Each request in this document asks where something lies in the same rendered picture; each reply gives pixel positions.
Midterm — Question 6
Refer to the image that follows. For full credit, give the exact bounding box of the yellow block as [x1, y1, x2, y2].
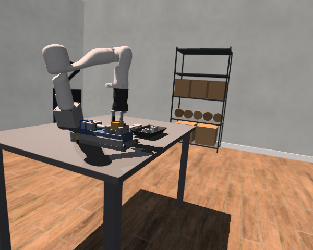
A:
[111, 121, 124, 130]

